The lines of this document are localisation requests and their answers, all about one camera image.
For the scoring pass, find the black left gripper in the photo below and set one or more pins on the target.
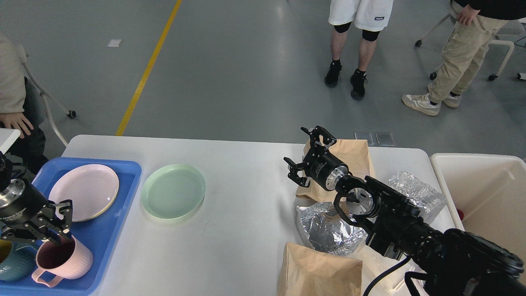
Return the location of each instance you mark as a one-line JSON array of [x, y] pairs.
[[25, 209]]

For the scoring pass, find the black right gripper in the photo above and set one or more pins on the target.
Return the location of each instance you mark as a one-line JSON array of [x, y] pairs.
[[319, 164]]

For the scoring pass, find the pink ribbed mug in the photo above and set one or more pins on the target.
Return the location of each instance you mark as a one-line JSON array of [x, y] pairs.
[[71, 260]]

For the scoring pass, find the green plate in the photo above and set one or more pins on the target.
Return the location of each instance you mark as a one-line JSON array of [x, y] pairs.
[[173, 191]]

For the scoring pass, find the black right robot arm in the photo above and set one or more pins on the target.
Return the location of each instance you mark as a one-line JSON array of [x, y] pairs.
[[454, 262]]

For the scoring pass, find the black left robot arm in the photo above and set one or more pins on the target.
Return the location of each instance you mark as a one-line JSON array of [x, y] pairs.
[[6, 169]]

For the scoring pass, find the teal mug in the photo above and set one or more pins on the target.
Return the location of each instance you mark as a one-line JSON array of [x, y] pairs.
[[17, 260]]

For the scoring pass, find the brown paper bag far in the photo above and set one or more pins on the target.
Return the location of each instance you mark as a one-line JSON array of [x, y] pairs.
[[355, 154]]

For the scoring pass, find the brown paper bag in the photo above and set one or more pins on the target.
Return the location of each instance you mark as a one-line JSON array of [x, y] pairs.
[[355, 154], [306, 272]]

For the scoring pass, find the blue plastic tray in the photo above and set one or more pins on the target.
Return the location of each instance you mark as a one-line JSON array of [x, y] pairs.
[[100, 234]]

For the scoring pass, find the pink plate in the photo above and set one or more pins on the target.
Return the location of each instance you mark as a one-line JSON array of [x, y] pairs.
[[92, 188]]

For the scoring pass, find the crumpled foil large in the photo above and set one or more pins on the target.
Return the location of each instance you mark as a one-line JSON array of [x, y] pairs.
[[322, 229]]

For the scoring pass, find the white side table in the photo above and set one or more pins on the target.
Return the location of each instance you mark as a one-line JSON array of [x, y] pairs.
[[7, 138]]

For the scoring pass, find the brown paper bag near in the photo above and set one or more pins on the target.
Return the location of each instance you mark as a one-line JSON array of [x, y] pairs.
[[306, 272]]

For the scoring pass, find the crumpled foil small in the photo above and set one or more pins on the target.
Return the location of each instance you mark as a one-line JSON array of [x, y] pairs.
[[429, 201]]

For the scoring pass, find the person in white shorts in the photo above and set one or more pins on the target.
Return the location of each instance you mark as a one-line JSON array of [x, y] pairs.
[[371, 16]]

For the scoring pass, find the white plastic bin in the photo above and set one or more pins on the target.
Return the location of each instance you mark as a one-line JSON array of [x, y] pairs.
[[491, 191]]

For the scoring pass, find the person in beige trousers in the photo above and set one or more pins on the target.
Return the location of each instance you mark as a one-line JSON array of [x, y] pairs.
[[477, 23]]

